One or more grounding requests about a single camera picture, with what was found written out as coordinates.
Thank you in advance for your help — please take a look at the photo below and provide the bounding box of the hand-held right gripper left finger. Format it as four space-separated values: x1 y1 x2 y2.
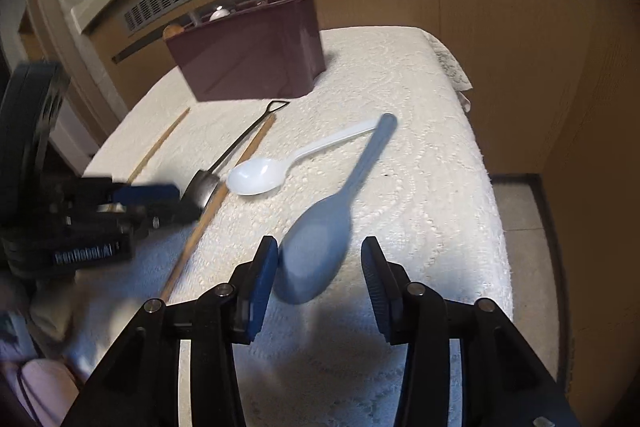
60 235 279 427

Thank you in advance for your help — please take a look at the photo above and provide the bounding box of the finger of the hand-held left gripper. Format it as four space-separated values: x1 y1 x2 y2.
70 177 183 210
122 198 204 240

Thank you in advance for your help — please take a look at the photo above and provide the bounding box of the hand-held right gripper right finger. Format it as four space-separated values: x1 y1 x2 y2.
361 235 583 427

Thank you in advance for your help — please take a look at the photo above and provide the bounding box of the black shovel-shaped spoon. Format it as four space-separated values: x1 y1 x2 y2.
184 99 291 214

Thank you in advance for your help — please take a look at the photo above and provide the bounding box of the blue plastic spoon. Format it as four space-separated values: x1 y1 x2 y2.
274 113 399 306

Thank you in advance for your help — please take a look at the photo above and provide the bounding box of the maroon utensil box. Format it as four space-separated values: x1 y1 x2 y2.
164 0 328 104

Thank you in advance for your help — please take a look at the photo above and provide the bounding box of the wooden chopstick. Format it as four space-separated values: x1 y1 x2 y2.
159 114 277 303
127 107 192 184

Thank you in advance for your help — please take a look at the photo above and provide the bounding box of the white plastic spoon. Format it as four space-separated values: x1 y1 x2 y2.
226 118 381 196

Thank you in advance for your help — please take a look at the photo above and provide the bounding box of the white textured table cloth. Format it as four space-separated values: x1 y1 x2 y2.
65 26 516 427

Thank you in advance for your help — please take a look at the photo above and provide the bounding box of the pink garment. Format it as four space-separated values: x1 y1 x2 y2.
0 357 81 427

